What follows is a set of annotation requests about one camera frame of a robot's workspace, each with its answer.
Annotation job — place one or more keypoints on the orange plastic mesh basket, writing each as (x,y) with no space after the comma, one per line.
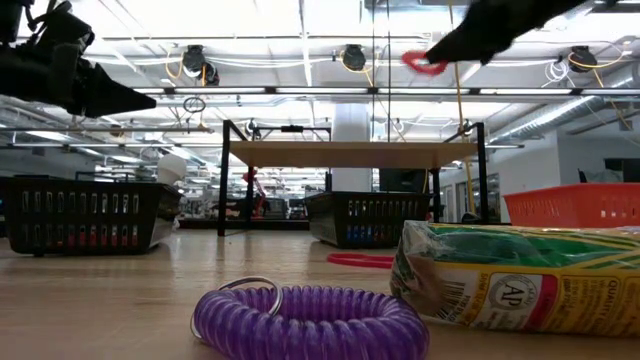
(550,205)

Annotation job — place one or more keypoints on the pink coil wristband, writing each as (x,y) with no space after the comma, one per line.
(332,260)

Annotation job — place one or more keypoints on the grey ceiling air duct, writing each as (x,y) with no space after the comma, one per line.
(550,117)

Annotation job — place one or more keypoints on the black aluminium table frame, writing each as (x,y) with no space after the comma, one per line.
(200,224)

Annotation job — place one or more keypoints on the horizontal ceiling light rail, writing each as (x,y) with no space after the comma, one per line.
(320,91)

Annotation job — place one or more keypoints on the red background robot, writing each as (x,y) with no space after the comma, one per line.
(249,176)

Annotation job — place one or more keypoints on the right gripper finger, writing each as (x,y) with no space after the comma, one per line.
(482,47)
(457,37)

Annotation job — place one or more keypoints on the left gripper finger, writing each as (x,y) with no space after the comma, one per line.
(105,106)
(105,85)

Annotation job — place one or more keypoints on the dark wall screen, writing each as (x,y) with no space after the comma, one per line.
(625,170)

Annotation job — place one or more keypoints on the yellow green crayon pack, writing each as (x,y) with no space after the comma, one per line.
(525,280)

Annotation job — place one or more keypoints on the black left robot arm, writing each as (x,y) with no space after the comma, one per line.
(65,30)

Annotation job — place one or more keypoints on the wooden shelf riser black legs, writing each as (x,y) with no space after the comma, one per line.
(350,154)

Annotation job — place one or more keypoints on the black plastic mesh basket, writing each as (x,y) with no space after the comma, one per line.
(325,215)
(90,218)

